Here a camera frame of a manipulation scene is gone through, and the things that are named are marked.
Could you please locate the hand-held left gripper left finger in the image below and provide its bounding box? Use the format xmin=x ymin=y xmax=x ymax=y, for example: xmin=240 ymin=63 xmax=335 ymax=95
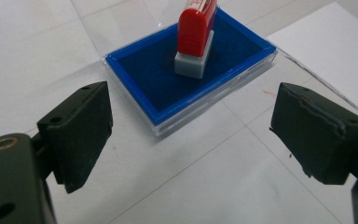
xmin=36 ymin=80 xmax=114 ymax=194

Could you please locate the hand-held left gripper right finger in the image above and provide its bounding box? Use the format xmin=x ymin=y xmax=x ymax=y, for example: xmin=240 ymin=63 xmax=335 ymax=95
xmin=268 ymin=81 xmax=358 ymax=186

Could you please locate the blue ink pad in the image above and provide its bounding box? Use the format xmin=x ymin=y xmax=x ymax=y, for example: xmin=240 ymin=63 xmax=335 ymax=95
xmin=104 ymin=7 xmax=278 ymax=138

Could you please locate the red stamp with grey base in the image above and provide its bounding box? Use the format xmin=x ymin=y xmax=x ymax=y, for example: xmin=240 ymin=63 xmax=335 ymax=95
xmin=173 ymin=0 xmax=218 ymax=79

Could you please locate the small white paper sheet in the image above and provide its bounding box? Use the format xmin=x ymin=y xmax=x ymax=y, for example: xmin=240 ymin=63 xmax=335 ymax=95
xmin=266 ymin=1 xmax=358 ymax=121

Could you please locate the clear ink pad lid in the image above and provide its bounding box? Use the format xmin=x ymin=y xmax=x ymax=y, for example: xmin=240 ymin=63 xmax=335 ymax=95
xmin=71 ymin=0 xmax=183 ymax=62

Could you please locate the large white table cover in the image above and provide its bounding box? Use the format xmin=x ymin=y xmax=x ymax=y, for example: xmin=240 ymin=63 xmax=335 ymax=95
xmin=0 ymin=0 xmax=358 ymax=224

